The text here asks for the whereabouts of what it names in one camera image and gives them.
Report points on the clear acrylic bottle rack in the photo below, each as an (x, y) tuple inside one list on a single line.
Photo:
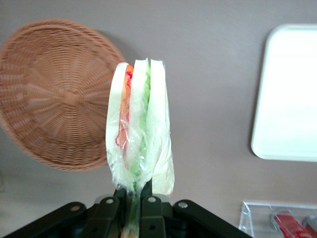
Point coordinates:
[(255, 218)]

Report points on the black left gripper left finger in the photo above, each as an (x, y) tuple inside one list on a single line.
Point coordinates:
[(99, 218)]

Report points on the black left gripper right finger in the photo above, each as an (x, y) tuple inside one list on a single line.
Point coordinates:
[(158, 218)]

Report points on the beige rectangular serving tray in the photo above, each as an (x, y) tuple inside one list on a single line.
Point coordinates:
[(289, 94)]

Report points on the round brown wicker basket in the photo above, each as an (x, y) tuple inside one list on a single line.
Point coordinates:
[(49, 99)]

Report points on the plastic-wrapped triangle sandwich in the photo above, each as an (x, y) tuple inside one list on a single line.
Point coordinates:
[(138, 111)]

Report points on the red cola bottle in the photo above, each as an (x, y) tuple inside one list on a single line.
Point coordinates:
[(289, 225)]

